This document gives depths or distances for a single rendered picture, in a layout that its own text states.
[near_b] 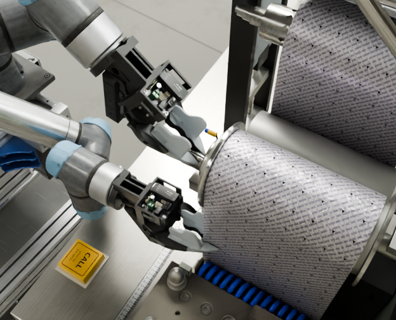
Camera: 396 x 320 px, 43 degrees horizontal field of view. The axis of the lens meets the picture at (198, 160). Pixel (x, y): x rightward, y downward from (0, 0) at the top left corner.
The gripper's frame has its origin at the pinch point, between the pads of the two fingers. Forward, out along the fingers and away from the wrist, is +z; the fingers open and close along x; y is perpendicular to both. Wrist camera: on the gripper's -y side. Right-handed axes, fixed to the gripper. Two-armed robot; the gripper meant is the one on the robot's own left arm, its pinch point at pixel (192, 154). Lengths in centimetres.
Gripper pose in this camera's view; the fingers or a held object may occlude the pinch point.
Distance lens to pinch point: 77.9
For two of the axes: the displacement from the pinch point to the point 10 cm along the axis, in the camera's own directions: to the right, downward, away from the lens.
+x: 5.1, -7.0, 4.9
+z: 6.6, 6.9, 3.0
